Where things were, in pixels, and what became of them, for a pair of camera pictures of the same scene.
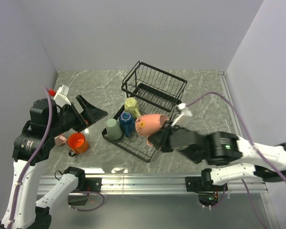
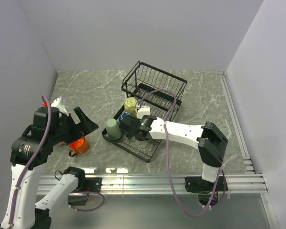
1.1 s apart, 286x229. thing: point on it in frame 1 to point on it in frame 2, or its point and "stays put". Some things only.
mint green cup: (113, 131) stays put
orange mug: (77, 143) stays put
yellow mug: (130, 105) stays put
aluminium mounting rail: (120, 185) stays put
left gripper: (91, 113) to (87, 125)
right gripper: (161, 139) to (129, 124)
